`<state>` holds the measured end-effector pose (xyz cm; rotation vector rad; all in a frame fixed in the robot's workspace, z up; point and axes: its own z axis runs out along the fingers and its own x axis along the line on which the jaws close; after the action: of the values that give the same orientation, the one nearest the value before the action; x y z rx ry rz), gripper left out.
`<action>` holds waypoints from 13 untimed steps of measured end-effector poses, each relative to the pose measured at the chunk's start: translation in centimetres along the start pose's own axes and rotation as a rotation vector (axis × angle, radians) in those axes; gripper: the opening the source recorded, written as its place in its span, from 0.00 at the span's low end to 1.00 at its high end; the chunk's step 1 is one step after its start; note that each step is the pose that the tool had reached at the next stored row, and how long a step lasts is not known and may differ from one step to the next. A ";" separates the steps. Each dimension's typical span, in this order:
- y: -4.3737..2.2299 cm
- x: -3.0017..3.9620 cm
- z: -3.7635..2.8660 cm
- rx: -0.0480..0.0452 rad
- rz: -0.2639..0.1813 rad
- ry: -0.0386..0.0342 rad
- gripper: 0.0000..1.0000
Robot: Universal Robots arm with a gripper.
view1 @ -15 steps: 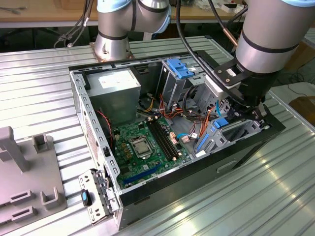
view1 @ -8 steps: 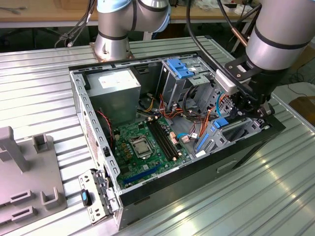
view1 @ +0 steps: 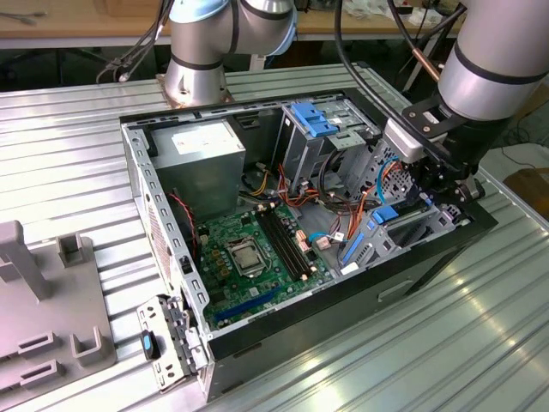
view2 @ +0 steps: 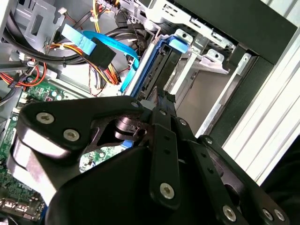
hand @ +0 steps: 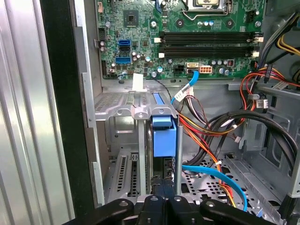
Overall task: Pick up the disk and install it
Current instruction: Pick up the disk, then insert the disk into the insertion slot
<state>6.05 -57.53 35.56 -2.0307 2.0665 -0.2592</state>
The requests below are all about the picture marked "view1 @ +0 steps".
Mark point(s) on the metal disk bay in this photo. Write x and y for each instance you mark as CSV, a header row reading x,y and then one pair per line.
x,y
448,216

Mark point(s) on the brown cardboard box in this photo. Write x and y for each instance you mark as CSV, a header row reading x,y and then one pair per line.
x,y
529,189

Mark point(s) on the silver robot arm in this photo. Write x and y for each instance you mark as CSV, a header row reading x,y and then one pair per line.
x,y
489,73

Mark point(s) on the metal drive cage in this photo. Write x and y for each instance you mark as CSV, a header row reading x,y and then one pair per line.
x,y
300,154

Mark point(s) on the green motherboard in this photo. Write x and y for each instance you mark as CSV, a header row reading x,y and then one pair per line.
x,y
240,296

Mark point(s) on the black open PC case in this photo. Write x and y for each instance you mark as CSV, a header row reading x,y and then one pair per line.
x,y
343,300

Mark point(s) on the metal card retention bracket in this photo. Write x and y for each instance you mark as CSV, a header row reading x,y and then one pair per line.
x,y
171,343

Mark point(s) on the grey parts rack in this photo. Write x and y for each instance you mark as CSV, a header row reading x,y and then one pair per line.
x,y
51,309

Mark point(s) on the silver CPU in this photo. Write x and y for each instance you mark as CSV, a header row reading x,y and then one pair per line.
x,y
246,258

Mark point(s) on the black and blue latch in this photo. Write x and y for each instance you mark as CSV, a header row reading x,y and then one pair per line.
x,y
149,345

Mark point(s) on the wooden desk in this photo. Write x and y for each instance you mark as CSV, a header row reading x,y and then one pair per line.
x,y
86,21

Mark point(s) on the black camera bracket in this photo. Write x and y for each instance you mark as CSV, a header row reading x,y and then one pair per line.
x,y
418,116

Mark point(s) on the white camera box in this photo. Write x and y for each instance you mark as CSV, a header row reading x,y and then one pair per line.
x,y
403,141

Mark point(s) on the CPU socket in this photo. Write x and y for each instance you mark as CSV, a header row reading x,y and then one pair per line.
x,y
229,259

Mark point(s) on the blue expansion slot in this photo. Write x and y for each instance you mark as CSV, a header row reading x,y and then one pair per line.
x,y
249,303

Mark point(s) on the blue drive cage latch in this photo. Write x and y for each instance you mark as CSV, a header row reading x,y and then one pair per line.
x,y
313,120

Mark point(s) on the black case fan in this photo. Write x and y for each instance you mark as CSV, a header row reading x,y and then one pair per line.
x,y
186,223

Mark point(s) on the blue plastic guide rail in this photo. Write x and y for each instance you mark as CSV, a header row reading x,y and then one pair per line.
x,y
351,249

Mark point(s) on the hard disk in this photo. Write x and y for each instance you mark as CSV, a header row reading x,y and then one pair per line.
x,y
384,214

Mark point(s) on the grey power supply unit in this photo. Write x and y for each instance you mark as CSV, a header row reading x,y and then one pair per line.
x,y
201,171

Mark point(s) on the black RAM slot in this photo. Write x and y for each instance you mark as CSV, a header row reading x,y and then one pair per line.
x,y
288,242
277,244
293,240
282,243

